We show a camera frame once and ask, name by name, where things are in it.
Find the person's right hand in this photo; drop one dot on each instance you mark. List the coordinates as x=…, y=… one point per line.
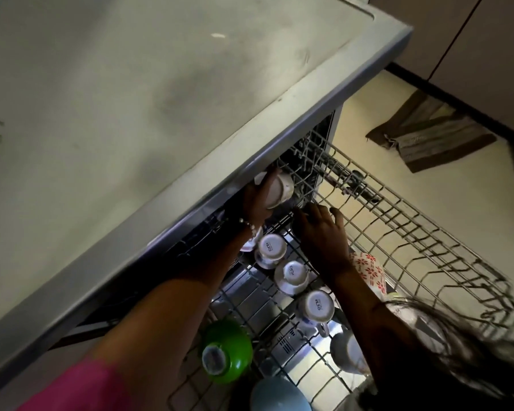
x=323, y=239

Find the person's left hand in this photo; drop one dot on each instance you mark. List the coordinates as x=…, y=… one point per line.
x=252, y=205

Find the person's right fingers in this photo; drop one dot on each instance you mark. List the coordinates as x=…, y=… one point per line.
x=317, y=213

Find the person's left fingers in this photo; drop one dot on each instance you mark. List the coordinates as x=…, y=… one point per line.
x=269, y=184

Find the white ceramic cup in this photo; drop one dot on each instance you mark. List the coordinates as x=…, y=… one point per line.
x=270, y=250
x=317, y=310
x=282, y=190
x=292, y=276
x=347, y=353

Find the person's left forearm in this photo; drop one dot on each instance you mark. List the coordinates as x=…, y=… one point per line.
x=171, y=321

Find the person's right forearm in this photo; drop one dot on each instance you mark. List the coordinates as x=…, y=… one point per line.
x=368, y=321

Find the red floral patterned cup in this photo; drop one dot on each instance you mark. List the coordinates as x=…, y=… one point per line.
x=370, y=269

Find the brown striped floor cloth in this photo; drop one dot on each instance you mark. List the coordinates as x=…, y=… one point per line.
x=432, y=132

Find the grey dishwasher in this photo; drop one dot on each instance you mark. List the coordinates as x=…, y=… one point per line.
x=145, y=106

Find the green bowl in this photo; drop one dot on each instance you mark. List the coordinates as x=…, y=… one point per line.
x=231, y=350

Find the light blue bowl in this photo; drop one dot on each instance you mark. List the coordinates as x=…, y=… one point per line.
x=278, y=398

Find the brown cabinet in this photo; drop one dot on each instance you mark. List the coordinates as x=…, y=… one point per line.
x=475, y=47

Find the pink sleeve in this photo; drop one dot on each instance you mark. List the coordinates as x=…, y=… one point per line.
x=81, y=389

